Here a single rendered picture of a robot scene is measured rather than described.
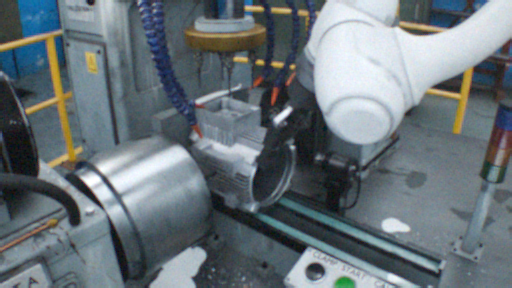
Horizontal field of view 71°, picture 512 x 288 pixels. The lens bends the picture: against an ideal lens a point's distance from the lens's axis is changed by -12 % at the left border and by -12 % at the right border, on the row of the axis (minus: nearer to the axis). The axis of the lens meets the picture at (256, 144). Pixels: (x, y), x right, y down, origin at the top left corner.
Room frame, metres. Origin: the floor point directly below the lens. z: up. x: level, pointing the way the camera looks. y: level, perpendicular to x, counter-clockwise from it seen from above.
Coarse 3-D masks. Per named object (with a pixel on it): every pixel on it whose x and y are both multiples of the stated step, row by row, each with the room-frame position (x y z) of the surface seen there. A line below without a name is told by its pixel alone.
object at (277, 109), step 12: (264, 96) 1.09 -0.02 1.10; (288, 96) 1.03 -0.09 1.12; (264, 108) 1.08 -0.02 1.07; (276, 108) 1.05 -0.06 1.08; (264, 120) 1.01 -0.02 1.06; (324, 120) 0.96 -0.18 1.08; (300, 132) 1.00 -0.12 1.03; (324, 132) 0.96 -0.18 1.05; (300, 144) 1.00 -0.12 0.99; (324, 144) 0.96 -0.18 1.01; (336, 144) 1.00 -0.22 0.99; (300, 156) 0.99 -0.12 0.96
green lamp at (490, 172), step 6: (486, 162) 0.75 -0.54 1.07; (486, 168) 0.74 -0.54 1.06; (492, 168) 0.73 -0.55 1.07; (498, 168) 0.72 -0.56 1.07; (504, 168) 0.72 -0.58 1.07; (486, 174) 0.74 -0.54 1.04; (492, 174) 0.73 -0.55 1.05; (498, 174) 0.72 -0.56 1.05; (504, 174) 0.72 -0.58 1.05; (492, 180) 0.72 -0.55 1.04; (498, 180) 0.72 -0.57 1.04
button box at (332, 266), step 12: (312, 252) 0.46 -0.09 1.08; (300, 264) 0.45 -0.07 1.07; (324, 264) 0.44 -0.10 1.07; (336, 264) 0.43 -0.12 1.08; (288, 276) 0.43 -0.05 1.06; (300, 276) 0.43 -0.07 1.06; (324, 276) 0.42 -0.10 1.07; (336, 276) 0.42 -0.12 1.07; (348, 276) 0.41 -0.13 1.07; (360, 276) 0.41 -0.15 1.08
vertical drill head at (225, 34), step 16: (208, 0) 0.86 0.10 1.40; (224, 0) 0.85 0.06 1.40; (240, 0) 0.86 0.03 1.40; (208, 16) 0.86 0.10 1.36; (224, 16) 0.85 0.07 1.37; (240, 16) 0.86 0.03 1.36; (192, 32) 0.84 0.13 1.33; (208, 32) 0.83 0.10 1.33; (224, 32) 0.83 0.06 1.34; (240, 32) 0.83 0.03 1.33; (256, 32) 0.84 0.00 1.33; (192, 48) 0.84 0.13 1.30; (208, 48) 0.81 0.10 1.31; (224, 48) 0.80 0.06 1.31; (240, 48) 0.81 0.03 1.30; (256, 48) 0.88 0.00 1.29; (224, 64) 0.82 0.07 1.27
